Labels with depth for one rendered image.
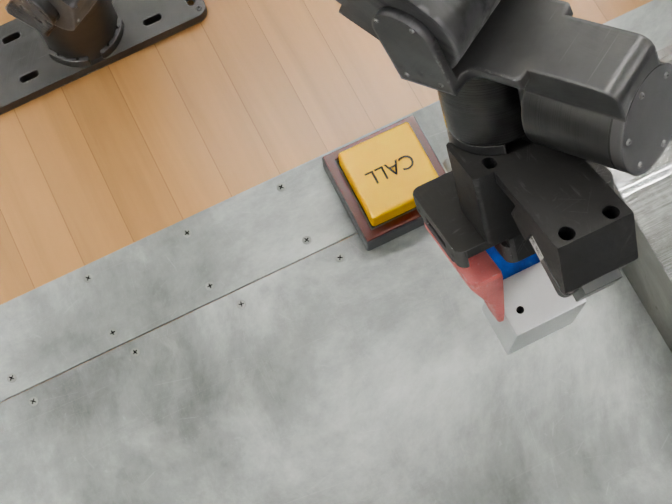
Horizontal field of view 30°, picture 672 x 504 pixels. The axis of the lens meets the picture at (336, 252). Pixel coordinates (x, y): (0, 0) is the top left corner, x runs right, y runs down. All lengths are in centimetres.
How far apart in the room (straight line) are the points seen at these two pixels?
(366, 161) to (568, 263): 34
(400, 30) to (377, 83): 42
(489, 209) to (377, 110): 34
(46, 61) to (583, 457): 53
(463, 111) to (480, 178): 4
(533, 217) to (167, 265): 41
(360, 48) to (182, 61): 15
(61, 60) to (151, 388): 28
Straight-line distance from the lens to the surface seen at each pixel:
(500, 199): 69
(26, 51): 107
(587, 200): 65
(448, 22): 59
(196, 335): 96
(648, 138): 64
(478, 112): 66
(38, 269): 100
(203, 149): 101
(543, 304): 79
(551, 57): 62
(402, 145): 95
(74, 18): 94
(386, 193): 94
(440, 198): 74
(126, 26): 106
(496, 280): 73
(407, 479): 92
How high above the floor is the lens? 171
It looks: 71 degrees down
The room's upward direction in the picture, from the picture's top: 10 degrees counter-clockwise
